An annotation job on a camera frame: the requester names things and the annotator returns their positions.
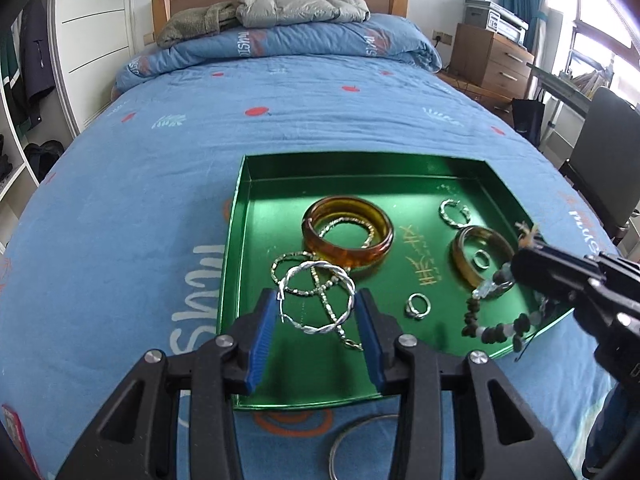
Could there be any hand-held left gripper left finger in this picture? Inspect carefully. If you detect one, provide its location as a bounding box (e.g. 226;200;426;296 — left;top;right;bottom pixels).
55;289;279;480

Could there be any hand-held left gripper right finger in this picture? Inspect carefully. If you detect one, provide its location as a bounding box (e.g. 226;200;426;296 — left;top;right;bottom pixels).
354;289;576;480

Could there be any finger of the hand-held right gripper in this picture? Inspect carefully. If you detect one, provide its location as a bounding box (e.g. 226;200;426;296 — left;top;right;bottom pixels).
512;242;606;311

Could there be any small silver ring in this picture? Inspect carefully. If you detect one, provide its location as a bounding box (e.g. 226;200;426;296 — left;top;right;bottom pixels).
404;292;432;321

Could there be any green metal tray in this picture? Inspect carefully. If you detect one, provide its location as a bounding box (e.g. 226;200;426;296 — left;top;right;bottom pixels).
216;154;576;413

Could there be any twisted silver bracelet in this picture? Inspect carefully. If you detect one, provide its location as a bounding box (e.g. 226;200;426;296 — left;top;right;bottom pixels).
275;260;358;336
439;199;472;230

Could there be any silver bead chain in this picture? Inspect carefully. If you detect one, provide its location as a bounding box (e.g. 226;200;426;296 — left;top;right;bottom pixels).
270;215;378;352

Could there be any thick amber bangle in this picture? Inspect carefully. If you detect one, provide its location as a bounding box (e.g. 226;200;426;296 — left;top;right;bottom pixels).
301;196;394;273

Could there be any stone bead bracelet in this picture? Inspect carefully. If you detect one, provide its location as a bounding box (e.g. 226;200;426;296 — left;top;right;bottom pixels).
460;262;556;363

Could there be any thin brown bangle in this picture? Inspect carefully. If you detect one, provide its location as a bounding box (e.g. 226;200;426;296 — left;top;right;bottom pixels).
450;226;517;291

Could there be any plain silver bangle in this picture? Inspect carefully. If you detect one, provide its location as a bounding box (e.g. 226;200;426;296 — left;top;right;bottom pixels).
327;414;401;480

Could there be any blue denim clothing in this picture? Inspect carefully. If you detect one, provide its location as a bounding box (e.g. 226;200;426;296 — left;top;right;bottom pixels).
582;385;640;480

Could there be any grey chair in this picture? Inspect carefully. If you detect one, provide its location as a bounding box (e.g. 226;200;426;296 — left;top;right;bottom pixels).
559;87;640;246

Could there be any black tote bag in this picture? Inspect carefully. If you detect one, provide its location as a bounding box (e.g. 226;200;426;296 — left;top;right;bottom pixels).
511;97;546;147

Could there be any blue cartoon print bedsheet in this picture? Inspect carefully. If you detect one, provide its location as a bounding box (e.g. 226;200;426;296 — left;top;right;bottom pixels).
0;55;626;480

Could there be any grey desk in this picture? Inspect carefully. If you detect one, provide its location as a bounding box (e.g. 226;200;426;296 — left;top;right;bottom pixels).
527;62;596;117

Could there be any low wooden nightstand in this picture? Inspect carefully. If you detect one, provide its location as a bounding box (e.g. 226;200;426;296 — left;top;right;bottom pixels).
437;70;526;126

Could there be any wooden drawer cabinet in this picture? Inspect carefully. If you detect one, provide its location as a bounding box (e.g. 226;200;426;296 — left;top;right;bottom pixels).
452;22;535;91

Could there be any white printer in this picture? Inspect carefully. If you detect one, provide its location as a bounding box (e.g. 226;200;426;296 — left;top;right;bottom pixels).
464;0;530;41

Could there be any teal curtain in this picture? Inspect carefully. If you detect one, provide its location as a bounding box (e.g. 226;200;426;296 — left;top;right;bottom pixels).
500;0;548;68

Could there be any black backpack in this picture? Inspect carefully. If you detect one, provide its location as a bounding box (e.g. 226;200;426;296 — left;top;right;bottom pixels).
24;141;66;183

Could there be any folded blue quilt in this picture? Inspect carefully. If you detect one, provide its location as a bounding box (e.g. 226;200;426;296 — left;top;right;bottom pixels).
115;12;443;93

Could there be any black bag on shelf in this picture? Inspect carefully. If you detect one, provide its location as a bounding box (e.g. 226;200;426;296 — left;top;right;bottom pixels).
0;132;13;181

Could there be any olive fleece jacket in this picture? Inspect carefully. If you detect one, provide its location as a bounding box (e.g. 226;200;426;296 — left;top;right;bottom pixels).
156;2;241;50

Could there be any grey down jacket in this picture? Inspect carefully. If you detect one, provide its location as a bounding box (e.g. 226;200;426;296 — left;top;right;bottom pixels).
235;0;372;28

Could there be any white wardrobe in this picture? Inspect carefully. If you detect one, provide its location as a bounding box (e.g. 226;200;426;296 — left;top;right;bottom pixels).
0;0;137;241

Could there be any dark hanging jacket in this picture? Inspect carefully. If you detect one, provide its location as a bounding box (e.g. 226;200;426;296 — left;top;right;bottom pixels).
17;0;57;128

